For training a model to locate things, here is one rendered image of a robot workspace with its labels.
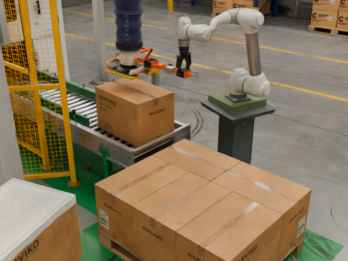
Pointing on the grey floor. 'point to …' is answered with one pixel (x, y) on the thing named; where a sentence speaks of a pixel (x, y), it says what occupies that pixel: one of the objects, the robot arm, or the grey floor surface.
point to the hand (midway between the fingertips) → (183, 72)
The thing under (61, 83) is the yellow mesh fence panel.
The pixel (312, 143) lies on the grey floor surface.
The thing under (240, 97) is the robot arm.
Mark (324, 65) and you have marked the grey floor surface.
